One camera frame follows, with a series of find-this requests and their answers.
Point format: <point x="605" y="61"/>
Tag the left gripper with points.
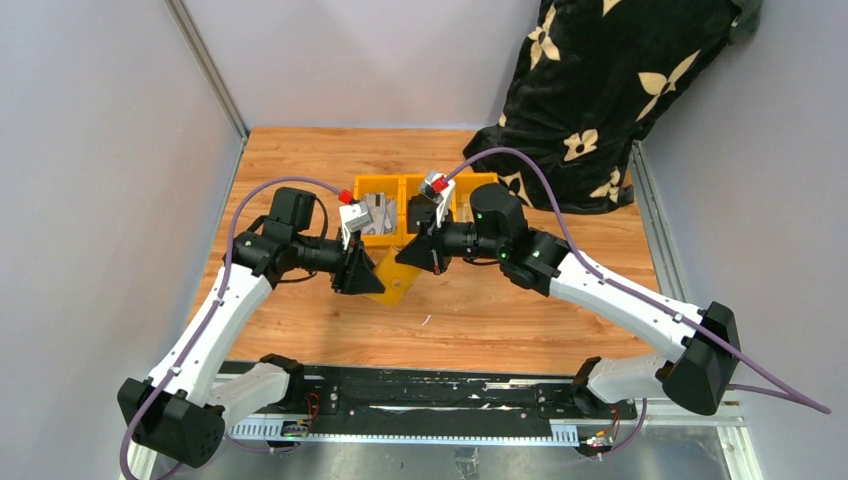
<point x="361" y="277"/>

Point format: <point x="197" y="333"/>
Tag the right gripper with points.
<point x="427" y="249"/>

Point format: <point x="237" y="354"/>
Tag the yellow leather card holder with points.
<point x="397" y="278"/>

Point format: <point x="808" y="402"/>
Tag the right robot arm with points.
<point x="691" y="365"/>

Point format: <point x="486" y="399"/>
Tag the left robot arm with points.
<point x="178" y="410"/>

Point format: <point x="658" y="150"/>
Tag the black cards in bin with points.
<point x="420" y="210"/>

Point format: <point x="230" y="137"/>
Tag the silver cards in bin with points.
<point x="385" y="214"/>

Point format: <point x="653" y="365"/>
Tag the right yellow bin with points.
<point x="465" y="184"/>

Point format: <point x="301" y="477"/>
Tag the yellow bin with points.
<point x="391" y="186"/>
<point x="411" y="184"/>
<point x="465" y="184"/>

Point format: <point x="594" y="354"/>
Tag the middle yellow bin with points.
<point x="411" y="184"/>

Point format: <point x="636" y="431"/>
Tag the left yellow bin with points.
<point x="391" y="186"/>

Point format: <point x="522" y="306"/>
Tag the black floral blanket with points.
<point x="592" y="78"/>

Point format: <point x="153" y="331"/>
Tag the aluminium frame post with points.
<point x="194" y="39"/>

